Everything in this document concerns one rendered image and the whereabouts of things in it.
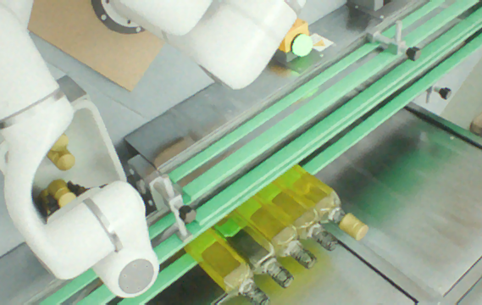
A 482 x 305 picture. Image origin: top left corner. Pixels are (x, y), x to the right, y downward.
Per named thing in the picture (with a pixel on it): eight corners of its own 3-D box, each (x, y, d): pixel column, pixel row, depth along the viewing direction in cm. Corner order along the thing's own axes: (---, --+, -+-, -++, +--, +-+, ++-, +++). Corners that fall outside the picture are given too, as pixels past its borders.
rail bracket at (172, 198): (158, 220, 103) (196, 258, 95) (135, 159, 91) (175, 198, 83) (170, 211, 104) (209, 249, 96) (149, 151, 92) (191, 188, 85)
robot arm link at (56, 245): (52, 86, 67) (133, 220, 74) (-46, 140, 62) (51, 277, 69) (67, 86, 60) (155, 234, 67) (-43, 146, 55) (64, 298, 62)
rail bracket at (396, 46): (362, 41, 120) (411, 64, 112) (363, 13, 115) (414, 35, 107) (373, 34, 121) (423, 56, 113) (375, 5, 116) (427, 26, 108)
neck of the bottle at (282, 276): (264, 274, 97) (282, 291, 94) (263, 266, 95) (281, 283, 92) (277, 265, 98) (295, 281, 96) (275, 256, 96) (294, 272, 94)
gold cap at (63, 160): (42, 148, 91) (52, 161, 89) (60, 138, 93) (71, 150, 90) (49, 163, 94) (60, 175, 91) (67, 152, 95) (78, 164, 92)
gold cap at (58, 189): (43, 186, 91) (54, 200, 88) (61, 174, 92) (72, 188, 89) (52, 199, 93) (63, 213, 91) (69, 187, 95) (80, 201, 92)
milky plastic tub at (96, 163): (29, 214, 98) (48, 241, 93) (-30, 125, 82) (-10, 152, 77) (108, 165, 105) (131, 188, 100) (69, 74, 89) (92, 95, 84)
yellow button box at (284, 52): (263, 51, 119) (286, 63, 114) (260, 22, 113) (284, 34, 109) (286, 37, 121) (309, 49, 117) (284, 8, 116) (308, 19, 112)
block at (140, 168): (136, 195, 105) (155, 214, 101) (123, 162, 99) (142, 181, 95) (151, 185, 107) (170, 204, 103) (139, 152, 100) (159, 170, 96)
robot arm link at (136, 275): (72, 230, 61) (141, 185, 65) (45, 198, 69) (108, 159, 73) (125, 313, 69) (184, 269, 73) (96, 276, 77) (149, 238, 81)
